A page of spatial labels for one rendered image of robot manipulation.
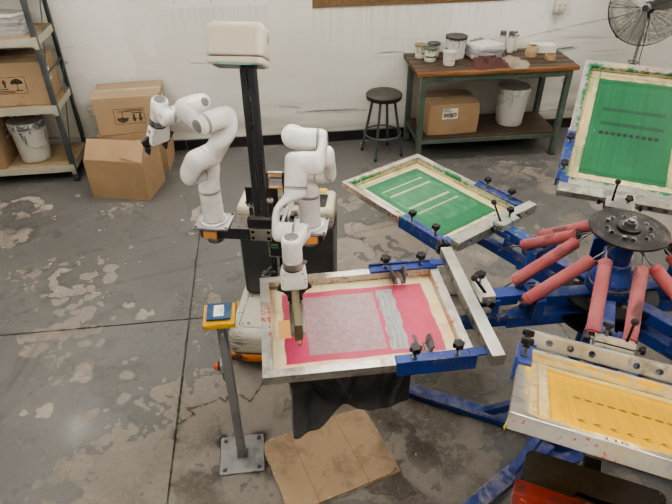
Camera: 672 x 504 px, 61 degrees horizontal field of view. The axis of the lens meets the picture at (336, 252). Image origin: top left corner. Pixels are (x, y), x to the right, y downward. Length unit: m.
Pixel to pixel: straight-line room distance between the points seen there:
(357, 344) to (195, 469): 1.24
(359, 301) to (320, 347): 0.31
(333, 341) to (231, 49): 1.13
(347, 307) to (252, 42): 1.09
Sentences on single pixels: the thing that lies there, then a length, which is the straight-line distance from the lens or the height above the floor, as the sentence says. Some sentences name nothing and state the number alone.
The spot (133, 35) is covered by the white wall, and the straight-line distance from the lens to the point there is 5.81.
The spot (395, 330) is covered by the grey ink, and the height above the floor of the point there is 0.96.
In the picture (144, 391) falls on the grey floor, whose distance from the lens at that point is 3.54.
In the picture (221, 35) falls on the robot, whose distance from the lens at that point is 2.17.
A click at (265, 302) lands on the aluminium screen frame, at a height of 0.99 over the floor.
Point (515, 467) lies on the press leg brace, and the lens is 3.08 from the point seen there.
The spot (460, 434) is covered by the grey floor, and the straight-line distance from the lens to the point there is 3.24.
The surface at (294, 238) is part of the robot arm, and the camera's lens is 2.06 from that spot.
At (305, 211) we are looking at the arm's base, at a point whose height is 1.24.
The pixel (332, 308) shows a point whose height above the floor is 0.96.
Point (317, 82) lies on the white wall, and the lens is 5.86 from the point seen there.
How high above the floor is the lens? 2.54
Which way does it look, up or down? 35 degrees down
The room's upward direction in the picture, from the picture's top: straight up
